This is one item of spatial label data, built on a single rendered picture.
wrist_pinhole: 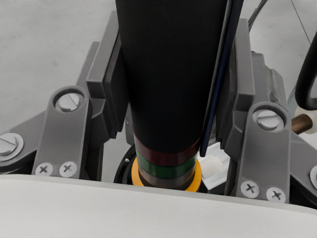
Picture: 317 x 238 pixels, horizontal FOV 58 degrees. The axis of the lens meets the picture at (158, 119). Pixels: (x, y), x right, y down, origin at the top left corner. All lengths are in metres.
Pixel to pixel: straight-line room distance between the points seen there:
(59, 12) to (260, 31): 1.89
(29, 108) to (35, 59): 0.52
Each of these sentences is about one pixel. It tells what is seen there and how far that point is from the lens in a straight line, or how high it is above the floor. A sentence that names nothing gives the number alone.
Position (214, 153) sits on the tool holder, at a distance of 0.22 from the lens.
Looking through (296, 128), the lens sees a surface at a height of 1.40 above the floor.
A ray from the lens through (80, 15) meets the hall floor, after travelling 2.99.
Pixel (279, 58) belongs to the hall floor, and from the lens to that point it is 2.59.
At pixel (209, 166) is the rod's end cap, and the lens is 0.21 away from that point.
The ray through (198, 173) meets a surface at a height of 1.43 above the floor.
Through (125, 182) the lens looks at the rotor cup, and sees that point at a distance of 0.42.
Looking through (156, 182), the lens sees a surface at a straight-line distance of 0.16.
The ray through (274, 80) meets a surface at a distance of 0.66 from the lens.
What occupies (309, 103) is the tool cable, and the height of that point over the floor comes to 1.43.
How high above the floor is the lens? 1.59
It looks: 53 degrees down
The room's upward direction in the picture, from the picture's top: 1 degrees counter-clockwise
